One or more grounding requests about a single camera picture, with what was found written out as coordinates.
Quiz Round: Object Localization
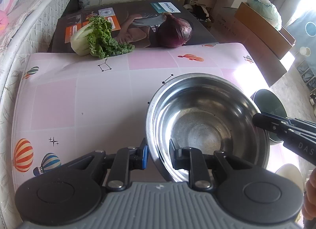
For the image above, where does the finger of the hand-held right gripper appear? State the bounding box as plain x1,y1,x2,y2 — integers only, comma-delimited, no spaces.
252,112,316,145
283,134,316,165

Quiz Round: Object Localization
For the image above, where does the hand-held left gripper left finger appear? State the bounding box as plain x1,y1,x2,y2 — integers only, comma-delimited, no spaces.
65,138,149,192

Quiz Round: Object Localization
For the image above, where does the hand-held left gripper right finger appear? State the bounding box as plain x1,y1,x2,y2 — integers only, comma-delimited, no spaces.
169,138,250,191

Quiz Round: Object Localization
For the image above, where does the green ceramic bowl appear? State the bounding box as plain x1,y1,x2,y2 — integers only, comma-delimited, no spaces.
254,89,288,143

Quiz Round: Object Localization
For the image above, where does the white plate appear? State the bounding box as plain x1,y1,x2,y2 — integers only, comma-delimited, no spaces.
275,163,304,191

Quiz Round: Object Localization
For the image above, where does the deep stainless steel bowl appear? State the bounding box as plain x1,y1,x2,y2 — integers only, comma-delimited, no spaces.
146,73,270,182

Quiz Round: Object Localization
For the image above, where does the person's right forearm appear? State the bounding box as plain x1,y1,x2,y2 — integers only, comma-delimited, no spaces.
303,168,316,229

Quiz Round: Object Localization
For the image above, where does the pink printed tablecloth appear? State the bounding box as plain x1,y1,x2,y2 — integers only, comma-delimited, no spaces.
11,42,292,190

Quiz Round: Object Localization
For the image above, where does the large flat cardboard box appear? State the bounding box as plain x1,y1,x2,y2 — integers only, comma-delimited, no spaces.
216,7,288,87

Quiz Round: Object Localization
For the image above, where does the blue cloth with circles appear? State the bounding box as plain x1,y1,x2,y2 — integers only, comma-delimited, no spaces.
286,9,316,88

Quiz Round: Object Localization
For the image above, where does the flat dark printed box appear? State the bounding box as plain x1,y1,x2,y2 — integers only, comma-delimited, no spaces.
48,0,220,53

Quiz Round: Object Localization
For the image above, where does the pale green plastic bag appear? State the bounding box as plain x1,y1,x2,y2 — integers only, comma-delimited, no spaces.
247,0,282,31

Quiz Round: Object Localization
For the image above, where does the red cabbage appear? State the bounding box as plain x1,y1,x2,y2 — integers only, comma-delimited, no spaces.
157,13,193,48

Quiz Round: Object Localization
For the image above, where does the black and white cloth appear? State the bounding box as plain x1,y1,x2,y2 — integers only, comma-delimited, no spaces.
185,4,215,30

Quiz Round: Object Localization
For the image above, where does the leafy green cabbage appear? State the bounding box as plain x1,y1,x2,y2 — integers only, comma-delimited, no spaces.
70,16,136,59

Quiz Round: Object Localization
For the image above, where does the white quilted mattress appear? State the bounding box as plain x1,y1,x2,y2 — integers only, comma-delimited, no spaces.
0,0,76,229

